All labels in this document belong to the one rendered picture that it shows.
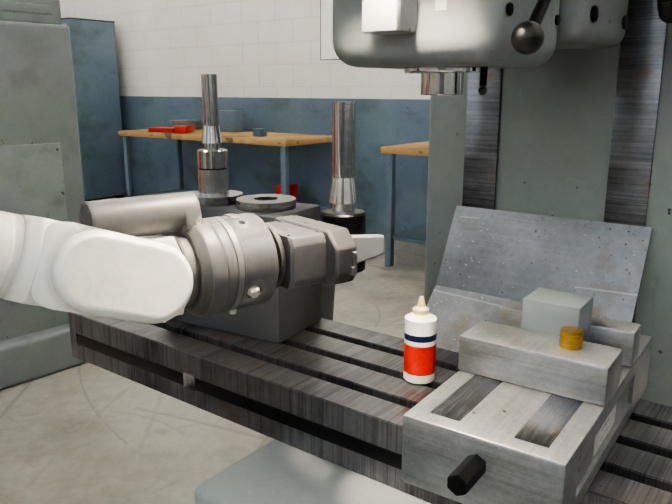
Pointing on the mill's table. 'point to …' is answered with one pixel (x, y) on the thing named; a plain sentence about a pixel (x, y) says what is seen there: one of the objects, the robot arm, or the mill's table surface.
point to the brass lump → (571, 338)
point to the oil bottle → (420, 345)
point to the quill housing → (445, 35)
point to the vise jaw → (541, 362)
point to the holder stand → (288, 298)
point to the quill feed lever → (530, 31)
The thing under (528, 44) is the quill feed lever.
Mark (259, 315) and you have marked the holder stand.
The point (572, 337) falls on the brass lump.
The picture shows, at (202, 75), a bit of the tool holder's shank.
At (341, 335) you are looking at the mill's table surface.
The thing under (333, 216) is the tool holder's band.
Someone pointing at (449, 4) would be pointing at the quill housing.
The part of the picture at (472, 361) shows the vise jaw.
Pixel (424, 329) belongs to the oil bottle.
